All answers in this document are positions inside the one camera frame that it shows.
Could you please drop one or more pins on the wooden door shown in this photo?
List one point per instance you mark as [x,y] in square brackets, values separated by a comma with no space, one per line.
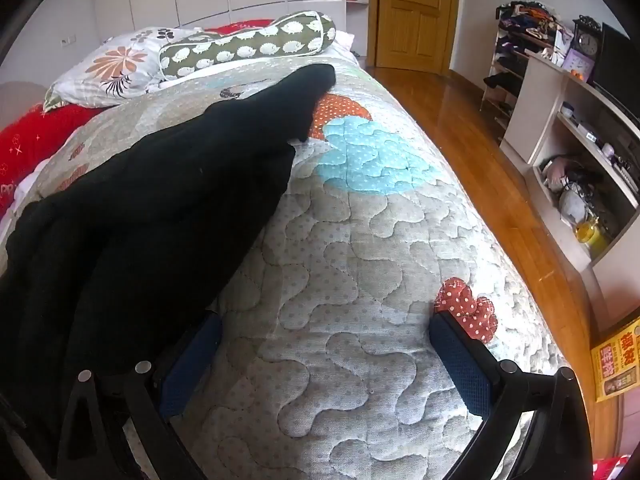
[415,20]

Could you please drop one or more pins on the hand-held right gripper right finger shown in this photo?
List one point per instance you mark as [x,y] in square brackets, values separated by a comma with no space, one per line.
[460,365]

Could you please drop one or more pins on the red blanket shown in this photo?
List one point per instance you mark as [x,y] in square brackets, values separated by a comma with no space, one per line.
[35,145]

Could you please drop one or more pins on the black pants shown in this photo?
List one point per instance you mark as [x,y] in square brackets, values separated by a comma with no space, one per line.
[150,200]

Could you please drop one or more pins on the black ornate clock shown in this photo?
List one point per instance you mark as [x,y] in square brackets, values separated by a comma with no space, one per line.
[586,42]

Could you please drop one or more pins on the white wall socket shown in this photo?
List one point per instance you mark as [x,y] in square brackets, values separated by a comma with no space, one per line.
[67,39]

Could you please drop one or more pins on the white shoe rack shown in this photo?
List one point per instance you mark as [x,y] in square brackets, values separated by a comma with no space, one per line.
[505,82]

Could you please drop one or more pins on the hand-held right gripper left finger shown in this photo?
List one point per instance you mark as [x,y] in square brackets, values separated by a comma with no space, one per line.
[192,367]

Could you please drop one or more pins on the green hedgehog print bolster pillow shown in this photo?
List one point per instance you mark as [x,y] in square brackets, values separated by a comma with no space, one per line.
[240,45]

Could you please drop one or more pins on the small white jar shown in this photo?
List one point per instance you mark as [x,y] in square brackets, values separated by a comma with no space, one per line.
[567,109]

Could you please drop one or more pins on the white floral pillow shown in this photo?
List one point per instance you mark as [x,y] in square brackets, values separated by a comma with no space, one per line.
[115,65]

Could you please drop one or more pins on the beige headboard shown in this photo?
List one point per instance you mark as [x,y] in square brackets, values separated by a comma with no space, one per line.
[20,100]

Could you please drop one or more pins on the pile of clothes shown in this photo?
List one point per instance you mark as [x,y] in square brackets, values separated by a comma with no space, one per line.
[527,17]

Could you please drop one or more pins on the white shelf unit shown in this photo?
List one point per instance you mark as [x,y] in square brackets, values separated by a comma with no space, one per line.
[540,105]

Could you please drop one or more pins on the red printed bag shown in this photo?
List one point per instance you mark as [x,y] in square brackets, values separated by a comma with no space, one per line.
[610,469]

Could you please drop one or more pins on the yellow jar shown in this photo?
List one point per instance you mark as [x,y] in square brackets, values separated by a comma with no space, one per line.
[590,236]

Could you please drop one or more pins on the quilted patchwork bedspread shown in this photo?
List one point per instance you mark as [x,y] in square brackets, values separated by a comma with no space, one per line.
[350,260]

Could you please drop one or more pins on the black television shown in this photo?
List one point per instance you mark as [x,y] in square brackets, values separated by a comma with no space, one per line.
[620,75]

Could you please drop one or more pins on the yellow carton box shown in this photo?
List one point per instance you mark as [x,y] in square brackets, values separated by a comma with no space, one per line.
[617,365]

